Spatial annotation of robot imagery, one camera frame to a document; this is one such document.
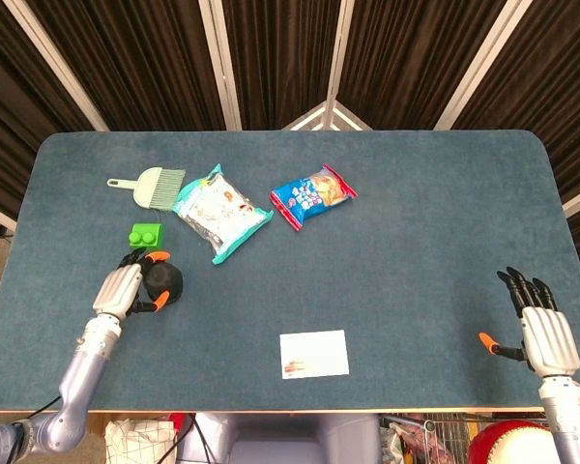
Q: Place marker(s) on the pale green hand brush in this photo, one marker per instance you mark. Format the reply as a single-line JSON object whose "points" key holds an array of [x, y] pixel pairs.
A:
{"points": [[147, 188]]}

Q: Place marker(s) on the blue and red snack bag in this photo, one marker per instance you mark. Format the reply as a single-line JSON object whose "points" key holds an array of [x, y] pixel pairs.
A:
{"points": [[309, 195]]}

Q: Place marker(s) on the green toy building block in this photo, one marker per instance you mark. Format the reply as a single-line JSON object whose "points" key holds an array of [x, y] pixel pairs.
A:
{"points": [[147, 237]]}

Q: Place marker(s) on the right lavender robot arm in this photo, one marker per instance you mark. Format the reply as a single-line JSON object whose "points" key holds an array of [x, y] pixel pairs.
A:
{"points": [[565, 415]]}

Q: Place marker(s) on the blue felt table cover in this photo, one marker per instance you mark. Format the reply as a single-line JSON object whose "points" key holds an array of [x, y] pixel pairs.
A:
{"points": [[415, 266]]}

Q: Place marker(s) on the white printed card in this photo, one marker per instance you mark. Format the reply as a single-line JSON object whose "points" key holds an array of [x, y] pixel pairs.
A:
{"points": [[314, 353]]}

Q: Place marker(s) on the colourful plastic package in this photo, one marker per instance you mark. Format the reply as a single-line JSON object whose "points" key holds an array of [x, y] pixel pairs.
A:
{"points": [[415, 447]]}

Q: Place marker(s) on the teal-edged clear snack bag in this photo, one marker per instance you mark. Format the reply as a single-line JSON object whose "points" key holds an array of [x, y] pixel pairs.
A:
{"points": [[220, 215]]}

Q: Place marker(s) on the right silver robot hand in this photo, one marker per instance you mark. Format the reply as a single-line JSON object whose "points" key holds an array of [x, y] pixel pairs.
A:
{"points": [[548, 340]]}

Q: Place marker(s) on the dark brown curtain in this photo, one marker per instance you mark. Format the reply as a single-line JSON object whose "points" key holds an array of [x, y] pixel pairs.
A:
{"points": [[280, 58]]}

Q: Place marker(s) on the left lavender robot arm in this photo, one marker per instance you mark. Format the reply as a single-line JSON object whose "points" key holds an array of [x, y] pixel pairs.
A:
{"points": [[77, 372]]}

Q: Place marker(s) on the small red plastic object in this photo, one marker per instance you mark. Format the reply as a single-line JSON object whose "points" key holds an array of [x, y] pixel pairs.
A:
{"points": [[179, 420]]}

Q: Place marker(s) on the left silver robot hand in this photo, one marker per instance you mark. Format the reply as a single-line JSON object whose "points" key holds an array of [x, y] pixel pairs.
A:
{"points": [[116, 292]]}

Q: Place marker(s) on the white triangular frame foot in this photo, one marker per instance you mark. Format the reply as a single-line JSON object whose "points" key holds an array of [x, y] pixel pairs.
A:
{"points": [[302, 121]]}

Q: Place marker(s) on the white checked bag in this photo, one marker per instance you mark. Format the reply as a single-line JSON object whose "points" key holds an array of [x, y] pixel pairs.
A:
{"points": [[135, 442]]}

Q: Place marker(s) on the black round object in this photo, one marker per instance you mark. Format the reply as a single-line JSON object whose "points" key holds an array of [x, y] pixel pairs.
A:
{"points": [[166, 282]]}

